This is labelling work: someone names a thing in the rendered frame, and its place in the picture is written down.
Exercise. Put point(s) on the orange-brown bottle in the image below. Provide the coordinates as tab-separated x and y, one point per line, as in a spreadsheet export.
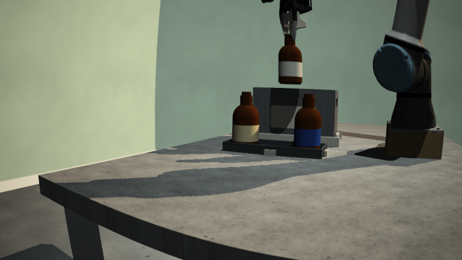
245	124
290	63
307	129

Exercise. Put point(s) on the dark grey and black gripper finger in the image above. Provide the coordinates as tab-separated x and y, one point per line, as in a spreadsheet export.
285	21
295	20

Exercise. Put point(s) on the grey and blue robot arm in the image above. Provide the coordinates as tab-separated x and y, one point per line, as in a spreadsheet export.
403	64

